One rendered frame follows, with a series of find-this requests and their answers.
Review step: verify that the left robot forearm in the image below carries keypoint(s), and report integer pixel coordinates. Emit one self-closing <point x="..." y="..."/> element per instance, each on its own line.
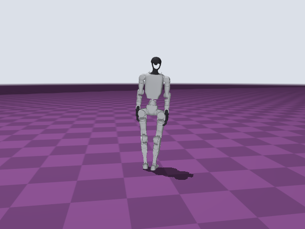
<point x="139" y="100"/>

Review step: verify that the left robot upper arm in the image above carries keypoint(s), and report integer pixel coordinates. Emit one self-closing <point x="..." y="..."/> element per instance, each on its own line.
<point x="141" y="83"/>

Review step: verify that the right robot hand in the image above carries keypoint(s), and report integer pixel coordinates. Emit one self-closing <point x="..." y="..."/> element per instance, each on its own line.
<point x="166" y="119"/>

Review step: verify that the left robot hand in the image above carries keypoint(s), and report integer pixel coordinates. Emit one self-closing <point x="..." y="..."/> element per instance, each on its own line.
<point x="137" y="109"/>

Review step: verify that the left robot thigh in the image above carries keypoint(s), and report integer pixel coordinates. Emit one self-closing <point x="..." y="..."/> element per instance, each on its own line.
<point x="143" y="124"/>

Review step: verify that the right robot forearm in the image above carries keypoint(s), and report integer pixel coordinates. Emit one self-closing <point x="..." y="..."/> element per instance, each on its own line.
<point x="167" y="103"/>

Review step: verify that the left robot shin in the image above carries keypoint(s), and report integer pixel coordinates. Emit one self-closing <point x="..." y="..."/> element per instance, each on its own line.
<point x="144" y="150"/>

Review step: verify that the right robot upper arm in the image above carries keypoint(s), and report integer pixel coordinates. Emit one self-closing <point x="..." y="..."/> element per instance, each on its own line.
<point x="166" y="79"/>

